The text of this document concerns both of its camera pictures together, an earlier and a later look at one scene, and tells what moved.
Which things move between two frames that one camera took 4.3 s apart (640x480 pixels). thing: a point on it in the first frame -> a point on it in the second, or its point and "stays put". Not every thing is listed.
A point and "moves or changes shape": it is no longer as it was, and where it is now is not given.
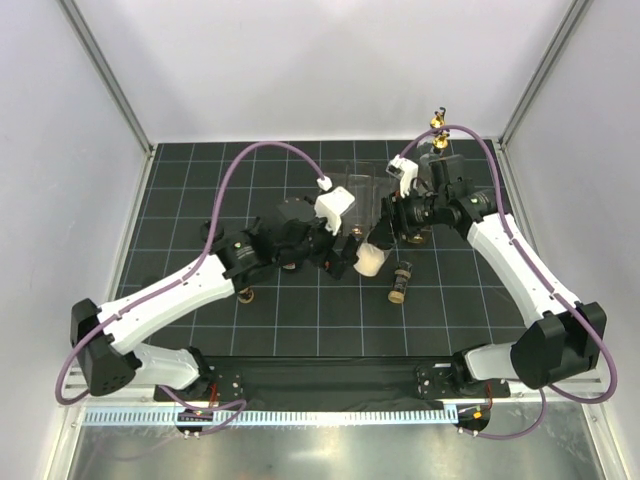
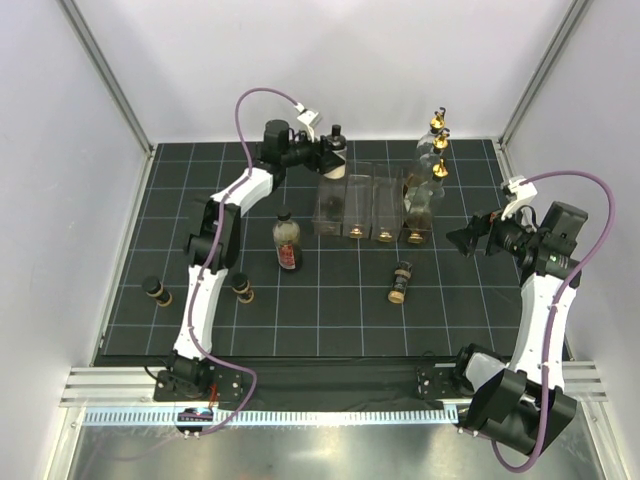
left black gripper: x=332 y=261 -> x=316 y=151
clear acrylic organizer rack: x=371 y=186 stays put
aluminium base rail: x=76 y=389 stays put
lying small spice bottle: x=402 y=277 stays put
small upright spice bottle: x=245 y=296 stays put
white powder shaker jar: x=371 y=259 -> x=337 y=143
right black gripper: x=383 y=233 -> x=466 y=239
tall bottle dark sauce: x=440 y=141 moves or changes shape
